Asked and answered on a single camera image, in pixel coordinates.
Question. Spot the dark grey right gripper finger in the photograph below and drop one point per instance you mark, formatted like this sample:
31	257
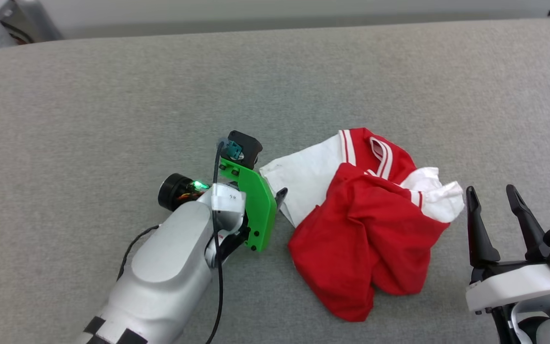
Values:
530	234
478	239

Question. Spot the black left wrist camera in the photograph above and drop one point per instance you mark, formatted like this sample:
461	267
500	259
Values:
246	145

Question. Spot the white box device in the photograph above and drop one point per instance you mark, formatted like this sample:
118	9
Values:
26	19

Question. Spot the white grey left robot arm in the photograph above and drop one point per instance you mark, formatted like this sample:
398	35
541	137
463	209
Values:
170	272

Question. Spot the white label tape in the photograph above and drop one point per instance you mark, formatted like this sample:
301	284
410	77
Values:
229	198

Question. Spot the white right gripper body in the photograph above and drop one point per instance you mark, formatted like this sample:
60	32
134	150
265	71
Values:
509	286

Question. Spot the red and white jersey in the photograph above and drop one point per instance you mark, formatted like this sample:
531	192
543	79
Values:
365	239

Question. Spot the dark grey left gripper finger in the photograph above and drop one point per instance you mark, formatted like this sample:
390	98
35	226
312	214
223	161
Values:
281	196

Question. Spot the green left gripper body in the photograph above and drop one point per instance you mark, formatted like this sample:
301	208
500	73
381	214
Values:
258	205

